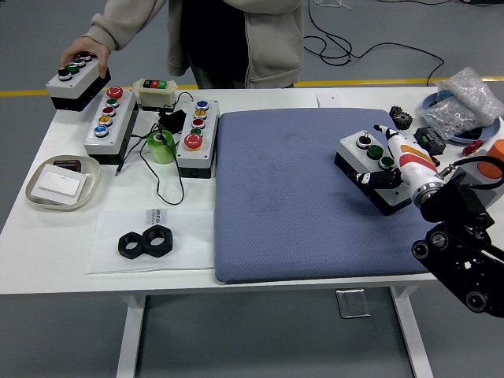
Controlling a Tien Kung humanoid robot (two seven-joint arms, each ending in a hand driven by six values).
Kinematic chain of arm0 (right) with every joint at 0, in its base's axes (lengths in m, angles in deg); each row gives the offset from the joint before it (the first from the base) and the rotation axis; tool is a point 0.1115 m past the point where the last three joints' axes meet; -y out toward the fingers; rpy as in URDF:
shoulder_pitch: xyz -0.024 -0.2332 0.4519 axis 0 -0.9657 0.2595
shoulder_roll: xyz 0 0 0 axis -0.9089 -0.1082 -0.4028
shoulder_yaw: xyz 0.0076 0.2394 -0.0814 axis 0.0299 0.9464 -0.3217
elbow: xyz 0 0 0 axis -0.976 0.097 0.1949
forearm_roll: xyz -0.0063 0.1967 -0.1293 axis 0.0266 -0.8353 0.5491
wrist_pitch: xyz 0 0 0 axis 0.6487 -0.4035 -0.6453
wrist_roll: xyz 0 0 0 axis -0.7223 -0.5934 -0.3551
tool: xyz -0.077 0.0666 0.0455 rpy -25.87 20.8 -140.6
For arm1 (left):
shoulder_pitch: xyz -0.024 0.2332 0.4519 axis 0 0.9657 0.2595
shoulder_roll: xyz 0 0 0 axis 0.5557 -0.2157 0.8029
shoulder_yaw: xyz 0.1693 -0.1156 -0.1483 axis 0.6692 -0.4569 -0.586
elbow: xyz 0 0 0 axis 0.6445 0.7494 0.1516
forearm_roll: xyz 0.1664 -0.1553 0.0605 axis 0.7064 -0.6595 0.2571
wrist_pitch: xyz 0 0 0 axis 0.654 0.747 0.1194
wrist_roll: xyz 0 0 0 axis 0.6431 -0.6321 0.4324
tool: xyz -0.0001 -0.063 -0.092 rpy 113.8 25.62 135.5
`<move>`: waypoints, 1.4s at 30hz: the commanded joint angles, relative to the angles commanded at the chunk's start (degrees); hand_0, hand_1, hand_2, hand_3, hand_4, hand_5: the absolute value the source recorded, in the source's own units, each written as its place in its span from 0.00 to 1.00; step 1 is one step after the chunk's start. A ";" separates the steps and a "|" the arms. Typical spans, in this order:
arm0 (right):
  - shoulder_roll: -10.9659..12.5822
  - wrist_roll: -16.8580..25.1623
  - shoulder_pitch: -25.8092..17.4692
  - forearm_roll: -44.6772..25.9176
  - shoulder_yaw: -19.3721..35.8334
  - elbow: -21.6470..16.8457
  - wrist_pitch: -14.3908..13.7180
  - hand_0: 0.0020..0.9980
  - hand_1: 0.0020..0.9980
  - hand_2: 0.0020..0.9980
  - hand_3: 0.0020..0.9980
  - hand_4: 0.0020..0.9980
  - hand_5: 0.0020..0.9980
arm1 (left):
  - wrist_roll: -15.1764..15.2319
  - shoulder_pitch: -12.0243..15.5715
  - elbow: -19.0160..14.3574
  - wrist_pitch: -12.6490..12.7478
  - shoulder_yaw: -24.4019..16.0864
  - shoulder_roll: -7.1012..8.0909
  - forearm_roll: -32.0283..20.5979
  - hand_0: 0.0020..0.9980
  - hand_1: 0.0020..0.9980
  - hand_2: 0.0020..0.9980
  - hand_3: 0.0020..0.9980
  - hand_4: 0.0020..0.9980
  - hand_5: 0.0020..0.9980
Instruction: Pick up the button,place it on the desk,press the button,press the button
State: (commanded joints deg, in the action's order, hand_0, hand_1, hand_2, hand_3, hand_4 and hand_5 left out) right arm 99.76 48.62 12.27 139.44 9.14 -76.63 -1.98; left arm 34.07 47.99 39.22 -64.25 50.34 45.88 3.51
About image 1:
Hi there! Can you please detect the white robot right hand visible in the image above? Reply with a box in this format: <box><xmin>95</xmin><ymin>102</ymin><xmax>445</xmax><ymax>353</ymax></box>
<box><xmin>351</xmin><ymin>123</ymin><xmax>444</xmax><ymax>198</ymax></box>

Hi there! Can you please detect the person's right hand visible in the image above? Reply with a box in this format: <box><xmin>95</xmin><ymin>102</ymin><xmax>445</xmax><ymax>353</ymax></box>
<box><xmin>59</xmin><ymin>37</ymin><xmax>111</xmax><ymax>80</ymax></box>

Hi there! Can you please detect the four-button box with black button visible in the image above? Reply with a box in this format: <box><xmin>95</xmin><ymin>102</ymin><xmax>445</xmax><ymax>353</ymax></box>
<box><xmin>46</xmin><ymin>53</ymin><xmax>112</xmax><ymax>113</ymax></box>

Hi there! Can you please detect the four-button box with selector knob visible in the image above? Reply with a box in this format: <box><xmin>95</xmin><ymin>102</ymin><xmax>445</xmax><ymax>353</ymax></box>
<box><xmin>334</xmin><ymin>129</ymin><xmax>424</xmax><ymax>217</ymax></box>

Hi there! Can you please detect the five-button box, mushroom button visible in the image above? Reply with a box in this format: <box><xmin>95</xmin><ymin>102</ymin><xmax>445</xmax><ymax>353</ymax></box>
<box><xmin>176</xmin><ymin>98</ymin><xmax>221</xmax><ymax>180</ymax></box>
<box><xmin>83</xmin><ymin>86</ymin><xmax>139</xmax><ymax>165</ymax></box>

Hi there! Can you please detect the black module with green terminal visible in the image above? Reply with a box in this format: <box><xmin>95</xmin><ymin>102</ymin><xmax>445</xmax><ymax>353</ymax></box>
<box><xmin>412</xmin><ymin>126</ymin><xmax>447</xmax><ymax>157</ymax></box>

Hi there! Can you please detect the black gear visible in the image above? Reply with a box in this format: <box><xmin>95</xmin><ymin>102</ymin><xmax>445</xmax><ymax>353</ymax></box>
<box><xmin>388</xmin><ymin>105</ymin><xmax>413</xmax><ymax>132</ymax></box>

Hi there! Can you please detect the small red clip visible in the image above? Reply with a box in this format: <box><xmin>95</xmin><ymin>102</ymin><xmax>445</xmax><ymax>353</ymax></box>
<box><xmin>461</xmin><ymin>140</ymin><xmax>484</xmax><ymax>157</ymax></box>

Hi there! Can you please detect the clear bag of washers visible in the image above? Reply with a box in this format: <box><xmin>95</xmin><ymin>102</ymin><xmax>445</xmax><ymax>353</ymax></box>
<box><xmin>419</xmin><ymin>96</ymin><xmax>487</xmax><ymax>141</ymax></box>

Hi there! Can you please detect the orange cylinder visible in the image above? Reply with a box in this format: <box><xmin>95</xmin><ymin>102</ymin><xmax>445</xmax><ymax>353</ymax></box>
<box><xmin>476</xmin><ymin>139</ymin><xmax>504</xmax><ymax>182</ymax></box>

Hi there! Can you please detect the blue round plate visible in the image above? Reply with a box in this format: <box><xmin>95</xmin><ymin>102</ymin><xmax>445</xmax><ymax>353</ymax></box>
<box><xmin>420</xmin><ymin>92</ymin><xmax>502</xmax><ymax>143</ymax></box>

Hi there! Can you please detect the bubble wrap bag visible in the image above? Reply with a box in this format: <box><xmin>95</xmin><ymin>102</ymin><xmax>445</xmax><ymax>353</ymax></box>
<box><xmin>436</xmin><ymin>66</ymin><xmax>504</xmax><ymax>127</ymax></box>

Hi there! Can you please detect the black power adapter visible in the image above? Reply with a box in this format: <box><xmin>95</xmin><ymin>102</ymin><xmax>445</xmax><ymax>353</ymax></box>
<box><xmin>157</xmin><ymin>109</ymin><xmax>187</xmax><ymax>133</ymax></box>

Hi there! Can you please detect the dark brown small block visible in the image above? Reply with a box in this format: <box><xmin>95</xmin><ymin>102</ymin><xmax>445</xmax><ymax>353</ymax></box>
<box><xmin>53</xmin><ymin>159</ymin><xmax>83</xmax><ymax>173</ymax></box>

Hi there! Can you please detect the blue-grey padded mat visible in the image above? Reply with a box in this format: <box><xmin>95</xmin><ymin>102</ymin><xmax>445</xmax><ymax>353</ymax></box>
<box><xmin>213</xmin><ymin>108</ymin><xmax>439</xmax><ymax>284</ymax></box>

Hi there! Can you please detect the green tape roll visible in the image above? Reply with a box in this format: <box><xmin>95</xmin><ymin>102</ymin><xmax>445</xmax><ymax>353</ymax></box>
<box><xmin>146</xmin><ymin>129</ymin><xmax>176</xmax><ymax>165</ymax></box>

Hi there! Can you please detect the white shallow tray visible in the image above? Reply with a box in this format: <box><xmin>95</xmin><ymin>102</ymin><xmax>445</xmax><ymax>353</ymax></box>
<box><xmin>24</xmin><ymin>154</ymin><xmax>102</xmax><ymax>213</ymax></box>

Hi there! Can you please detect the white table leg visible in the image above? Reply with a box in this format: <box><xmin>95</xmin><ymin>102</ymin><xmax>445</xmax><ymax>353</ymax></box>
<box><xmin>389</xmin><ymin>286</ymin><xmax>434</xmax><ymax>378</ymax></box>
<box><xmin>117</xmin><ymin>295</ymin><xmax>149</xmax><ymax>378</ymax></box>

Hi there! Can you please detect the person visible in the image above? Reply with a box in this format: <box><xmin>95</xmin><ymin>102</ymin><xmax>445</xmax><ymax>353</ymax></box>
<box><xmin>59</xmin><ymin>0</ymin><xmax>306</xmax><ymax>90</ymax></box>

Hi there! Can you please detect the small black hex nut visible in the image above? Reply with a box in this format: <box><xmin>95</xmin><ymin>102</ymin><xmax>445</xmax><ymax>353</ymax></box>
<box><xmin>117</xmin><ymin>232</ymin><xmax>147</xmax><ymax>260</ymax></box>

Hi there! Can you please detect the large black hex nut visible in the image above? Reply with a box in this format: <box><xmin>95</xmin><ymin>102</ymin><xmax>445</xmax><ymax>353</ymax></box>
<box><xmin>140</xmin><ymin>224</ymin><xmax>175</xmax><ymax>258</ymax></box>

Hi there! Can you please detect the clear plastic bag sheet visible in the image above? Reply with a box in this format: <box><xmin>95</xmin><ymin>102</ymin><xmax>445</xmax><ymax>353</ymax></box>
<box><xmin>85</xmin><ymin>208</ymin><xmax>217</xmax><ymax>276</ymax></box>

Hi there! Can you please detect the cream switch box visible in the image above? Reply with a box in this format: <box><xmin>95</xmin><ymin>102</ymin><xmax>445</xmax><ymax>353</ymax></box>
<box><xmin>132</xmin><ymin>77</ymin><xmax>179</xmax><ymax>113</ymax></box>

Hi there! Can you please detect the black floor cable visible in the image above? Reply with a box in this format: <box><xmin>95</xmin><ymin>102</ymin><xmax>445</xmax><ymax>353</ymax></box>
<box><xmin>305</xmin><ymin>0</ymin><xmax>446</xmax><ymax>87</ymax></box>

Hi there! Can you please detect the thin black adapter cable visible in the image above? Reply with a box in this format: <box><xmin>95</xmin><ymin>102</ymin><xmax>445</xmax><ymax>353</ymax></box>
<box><xmin>114</xmin><ymin>91</ymin><xmax>195</xmax><ymax>206</ymax></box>

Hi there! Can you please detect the white switch plate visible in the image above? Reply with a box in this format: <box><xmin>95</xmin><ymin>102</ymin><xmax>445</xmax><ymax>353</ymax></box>
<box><xmin>31</xmin><ymin>164</ymin><xmax>88</xmax><ymax>206</ymax></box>

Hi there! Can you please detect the silver bracket under table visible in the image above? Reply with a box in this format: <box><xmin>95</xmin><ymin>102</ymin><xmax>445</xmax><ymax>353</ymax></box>
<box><xmin>335</xmin><ymin>288</ymin><xmax>372</xmax><ymax>319</ymax></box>

